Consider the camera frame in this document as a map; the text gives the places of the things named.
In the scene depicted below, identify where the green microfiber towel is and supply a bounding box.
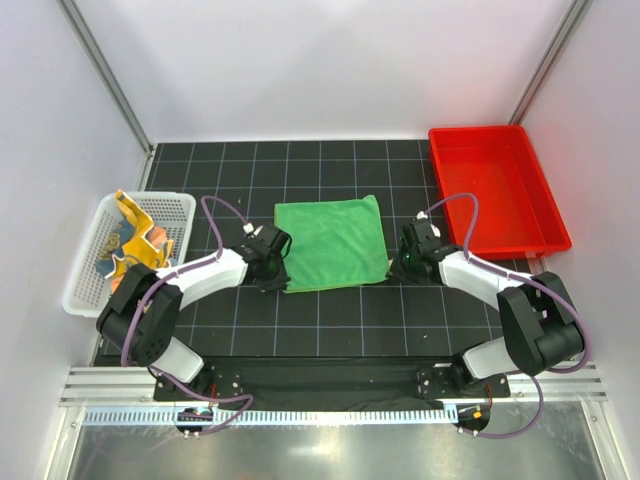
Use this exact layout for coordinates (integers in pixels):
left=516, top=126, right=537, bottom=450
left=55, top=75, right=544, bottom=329
left=274, top=195, right=389, bottom=293

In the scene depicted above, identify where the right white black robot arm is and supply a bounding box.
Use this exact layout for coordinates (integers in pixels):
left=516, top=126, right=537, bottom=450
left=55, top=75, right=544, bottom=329
left=389, top=218, right=588, bottom=396

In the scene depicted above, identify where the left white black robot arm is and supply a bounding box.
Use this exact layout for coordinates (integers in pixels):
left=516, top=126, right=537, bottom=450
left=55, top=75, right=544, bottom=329
left=96, top=224, right=292, bottom=400

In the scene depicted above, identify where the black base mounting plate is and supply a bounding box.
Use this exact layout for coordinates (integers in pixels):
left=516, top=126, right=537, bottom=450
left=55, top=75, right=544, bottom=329
left=153, top=355, right=511, bottom=412

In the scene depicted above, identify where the red plastic bin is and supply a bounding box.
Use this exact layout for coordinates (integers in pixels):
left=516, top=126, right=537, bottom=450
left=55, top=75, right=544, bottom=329
left=428, top=125, right=572, bottom=260

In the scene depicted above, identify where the orange towel in basket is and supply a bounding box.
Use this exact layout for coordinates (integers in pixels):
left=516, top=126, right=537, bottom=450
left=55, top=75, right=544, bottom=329
left=110, top=227, right=174, bottom=293

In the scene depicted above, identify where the yellow patterned towel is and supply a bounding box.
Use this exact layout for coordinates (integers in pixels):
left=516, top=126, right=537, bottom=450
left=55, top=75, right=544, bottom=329
left=95, top=190, right=174, bottom=279

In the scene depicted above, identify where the white perforated plastic basket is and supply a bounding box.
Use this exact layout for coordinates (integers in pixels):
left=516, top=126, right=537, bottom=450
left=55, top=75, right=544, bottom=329
left=62, top=190, right=196, bottom=318

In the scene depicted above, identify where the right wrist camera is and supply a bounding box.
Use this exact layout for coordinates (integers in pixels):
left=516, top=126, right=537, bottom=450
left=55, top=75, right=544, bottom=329
left=413, top=211, right=441, bottom=238

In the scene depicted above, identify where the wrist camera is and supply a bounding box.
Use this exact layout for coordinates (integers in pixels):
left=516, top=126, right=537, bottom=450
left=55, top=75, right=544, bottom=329
left=413, top=211, right=441, bottom=238
left=243, top=223, right=266, bottom=243

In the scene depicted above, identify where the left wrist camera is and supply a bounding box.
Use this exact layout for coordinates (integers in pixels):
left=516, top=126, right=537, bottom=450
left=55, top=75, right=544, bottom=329
left=243, top=223, right=266, bottom=243

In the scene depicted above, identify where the aluminium frame rail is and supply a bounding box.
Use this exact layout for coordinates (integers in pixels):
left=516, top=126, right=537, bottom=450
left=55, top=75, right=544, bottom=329
left=60, top=363, right=607, bottom=434

